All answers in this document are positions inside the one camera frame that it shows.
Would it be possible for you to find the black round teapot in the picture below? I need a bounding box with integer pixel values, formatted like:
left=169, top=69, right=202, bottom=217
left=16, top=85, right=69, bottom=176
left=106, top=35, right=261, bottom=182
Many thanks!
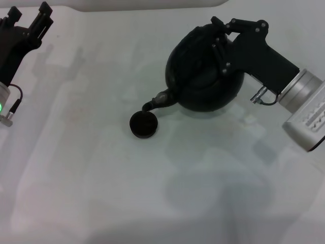
left=142, top=24, right=246, bottom=113

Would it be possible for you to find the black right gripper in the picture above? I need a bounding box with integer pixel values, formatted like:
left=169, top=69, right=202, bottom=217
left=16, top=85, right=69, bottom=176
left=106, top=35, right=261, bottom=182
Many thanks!
left=210, top=15, right=301, bottom=93

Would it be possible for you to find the right arm cable with plug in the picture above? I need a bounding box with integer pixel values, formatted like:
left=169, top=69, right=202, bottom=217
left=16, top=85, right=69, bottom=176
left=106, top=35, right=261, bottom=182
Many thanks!
left=250, top=86, right=281, bottom=106

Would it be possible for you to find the black teacup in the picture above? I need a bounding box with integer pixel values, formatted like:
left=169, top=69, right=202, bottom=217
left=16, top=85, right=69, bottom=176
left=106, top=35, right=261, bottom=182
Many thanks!
left=129, top=110, right=159, bottom=140

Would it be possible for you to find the white rounded background panel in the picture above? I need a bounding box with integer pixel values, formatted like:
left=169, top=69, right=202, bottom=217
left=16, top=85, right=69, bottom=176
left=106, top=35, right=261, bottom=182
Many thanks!
left=50, top=0, right=229, bottom=13

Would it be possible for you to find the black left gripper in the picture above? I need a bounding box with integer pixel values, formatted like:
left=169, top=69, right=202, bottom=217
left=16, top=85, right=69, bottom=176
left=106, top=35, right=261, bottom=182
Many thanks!
left=0, top=1, right=54, bottom=88

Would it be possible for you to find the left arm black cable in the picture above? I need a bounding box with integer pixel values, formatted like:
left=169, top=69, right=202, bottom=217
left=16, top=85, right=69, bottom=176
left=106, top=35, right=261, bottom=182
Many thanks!
left=0, top=85, right=24, bottom=128

